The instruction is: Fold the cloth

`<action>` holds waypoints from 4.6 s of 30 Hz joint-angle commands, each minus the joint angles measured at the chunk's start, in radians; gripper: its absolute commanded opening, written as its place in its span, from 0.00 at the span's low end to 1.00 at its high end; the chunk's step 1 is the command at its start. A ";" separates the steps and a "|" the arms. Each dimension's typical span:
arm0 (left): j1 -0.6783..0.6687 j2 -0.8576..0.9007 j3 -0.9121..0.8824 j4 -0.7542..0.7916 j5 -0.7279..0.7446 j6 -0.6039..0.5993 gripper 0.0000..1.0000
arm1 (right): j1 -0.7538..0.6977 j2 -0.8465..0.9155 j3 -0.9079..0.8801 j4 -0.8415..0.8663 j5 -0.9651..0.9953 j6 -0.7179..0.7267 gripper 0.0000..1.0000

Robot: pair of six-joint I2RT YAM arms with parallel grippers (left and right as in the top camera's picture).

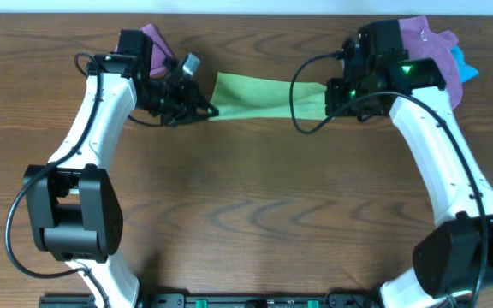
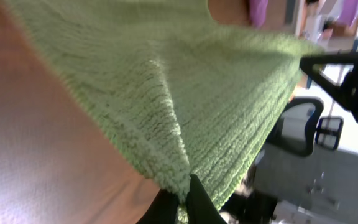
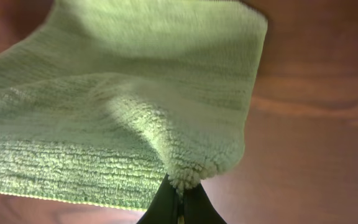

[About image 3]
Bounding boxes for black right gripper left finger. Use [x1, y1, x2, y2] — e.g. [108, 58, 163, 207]
[137, 174, 180, 224]

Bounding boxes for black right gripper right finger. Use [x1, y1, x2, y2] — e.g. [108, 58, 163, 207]
[183, 184, 226, 224]

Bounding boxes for light green cloth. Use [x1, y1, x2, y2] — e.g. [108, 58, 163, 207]
[0, 1, 267, 210]

